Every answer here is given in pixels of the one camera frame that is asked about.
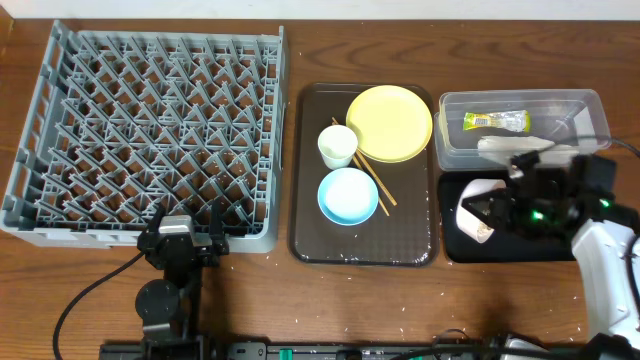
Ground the white paper napkin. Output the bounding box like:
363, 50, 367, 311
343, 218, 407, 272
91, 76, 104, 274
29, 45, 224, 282
477, 136, 579, 167

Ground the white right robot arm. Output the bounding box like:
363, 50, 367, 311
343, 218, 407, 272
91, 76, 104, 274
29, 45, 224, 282
456, 150, 639, 359

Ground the grey plastic dish rack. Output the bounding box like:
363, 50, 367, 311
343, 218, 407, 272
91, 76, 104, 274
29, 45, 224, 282
1, 22, 289, 253

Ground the yellow plastic plate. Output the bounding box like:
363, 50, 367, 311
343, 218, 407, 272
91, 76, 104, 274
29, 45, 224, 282
345, 85, 433, 163

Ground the pink white bowl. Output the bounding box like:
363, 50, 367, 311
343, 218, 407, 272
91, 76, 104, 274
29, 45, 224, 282
455, 178, 508, 245

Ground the light blue bowl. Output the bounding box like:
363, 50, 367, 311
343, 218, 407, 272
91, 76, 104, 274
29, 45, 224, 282
317, 167, 379, 226

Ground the white plastic cup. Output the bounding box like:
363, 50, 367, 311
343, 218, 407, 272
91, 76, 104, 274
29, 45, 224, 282
317, 125, 358, 170

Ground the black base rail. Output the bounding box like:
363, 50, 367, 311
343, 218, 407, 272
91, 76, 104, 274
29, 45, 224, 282
98, 335, 601, 360

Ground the clear plastic waste bin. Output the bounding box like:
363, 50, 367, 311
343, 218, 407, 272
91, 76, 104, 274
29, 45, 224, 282
435, 89, 611, 171

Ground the dark brown serving tray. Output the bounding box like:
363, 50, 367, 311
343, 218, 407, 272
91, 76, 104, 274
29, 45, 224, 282
289, 83, 439, 267

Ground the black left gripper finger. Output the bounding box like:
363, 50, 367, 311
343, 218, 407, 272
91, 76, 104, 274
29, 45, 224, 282
209, 200, 224, 240
147, 205, 166, 233

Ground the black waste tray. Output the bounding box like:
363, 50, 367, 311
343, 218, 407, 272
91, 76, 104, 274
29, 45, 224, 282
437, 170, 575, 263

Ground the green snack wrapper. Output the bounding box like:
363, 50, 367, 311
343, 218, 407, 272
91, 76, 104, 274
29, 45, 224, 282
463, 110, 531, 133

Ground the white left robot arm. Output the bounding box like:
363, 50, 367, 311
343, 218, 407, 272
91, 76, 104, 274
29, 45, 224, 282
135, 200, 229, 344

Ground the wooden chopstick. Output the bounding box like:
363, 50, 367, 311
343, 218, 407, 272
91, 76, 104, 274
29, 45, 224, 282
354, 147, 397, 206
331, 117, 390, 217

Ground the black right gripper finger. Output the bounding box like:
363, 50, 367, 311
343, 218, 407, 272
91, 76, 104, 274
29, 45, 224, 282
461, 193, 505, 213
471, 210, 506, 233

